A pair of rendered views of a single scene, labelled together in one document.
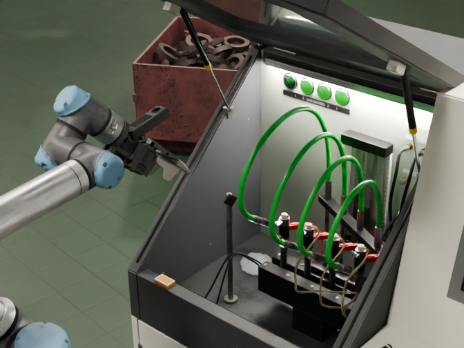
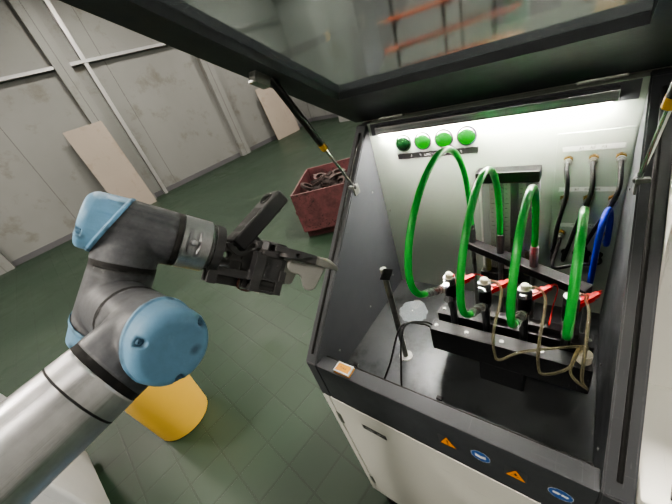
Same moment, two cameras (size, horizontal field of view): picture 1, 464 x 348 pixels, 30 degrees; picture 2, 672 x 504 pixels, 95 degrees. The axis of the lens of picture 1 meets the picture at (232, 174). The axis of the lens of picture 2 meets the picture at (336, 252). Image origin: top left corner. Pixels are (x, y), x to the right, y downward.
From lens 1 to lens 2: 154 cm
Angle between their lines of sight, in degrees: 4
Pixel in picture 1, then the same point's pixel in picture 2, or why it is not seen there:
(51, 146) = (78, 310)
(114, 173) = (176, 348)
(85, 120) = (130, 246)
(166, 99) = (312, 209)
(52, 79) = not seen: hidden behind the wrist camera
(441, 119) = not seen: outside the picture
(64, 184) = (22, 440)
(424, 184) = not seen: outside the picture
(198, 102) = (328, 205)
